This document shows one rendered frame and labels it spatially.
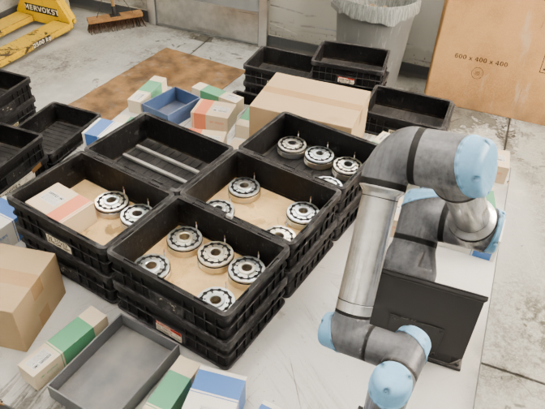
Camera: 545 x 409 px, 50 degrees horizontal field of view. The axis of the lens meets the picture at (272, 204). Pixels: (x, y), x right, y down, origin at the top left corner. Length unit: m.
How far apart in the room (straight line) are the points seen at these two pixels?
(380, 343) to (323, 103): 1.28
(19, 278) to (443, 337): 1.12
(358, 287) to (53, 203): 1.00
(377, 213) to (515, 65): 3.17
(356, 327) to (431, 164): 0.36
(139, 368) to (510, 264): 2.04
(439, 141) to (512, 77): 3.15
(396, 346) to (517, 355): 1.59
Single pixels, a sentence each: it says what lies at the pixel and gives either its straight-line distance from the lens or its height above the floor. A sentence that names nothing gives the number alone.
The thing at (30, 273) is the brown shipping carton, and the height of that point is 0.86.
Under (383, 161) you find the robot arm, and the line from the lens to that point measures 1.19.
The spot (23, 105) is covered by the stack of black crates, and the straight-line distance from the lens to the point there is 3.27.
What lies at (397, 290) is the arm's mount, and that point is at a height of 0.93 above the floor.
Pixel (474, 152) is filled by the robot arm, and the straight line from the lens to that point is 1.15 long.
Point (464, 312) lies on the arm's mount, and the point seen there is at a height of 0.92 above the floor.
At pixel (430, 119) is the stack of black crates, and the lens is 3.12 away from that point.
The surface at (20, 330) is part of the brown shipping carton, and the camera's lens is 1.68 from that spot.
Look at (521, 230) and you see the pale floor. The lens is 3.37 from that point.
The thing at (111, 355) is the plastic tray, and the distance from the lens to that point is 1.67.
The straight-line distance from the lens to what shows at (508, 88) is 4.31.
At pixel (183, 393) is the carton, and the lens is 1.52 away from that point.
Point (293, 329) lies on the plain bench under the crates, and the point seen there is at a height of 0.70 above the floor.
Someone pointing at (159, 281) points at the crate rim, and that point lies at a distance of 1.51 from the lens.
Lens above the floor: 2.02
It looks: 39 degrees down
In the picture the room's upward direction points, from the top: 3 degrees clockwise
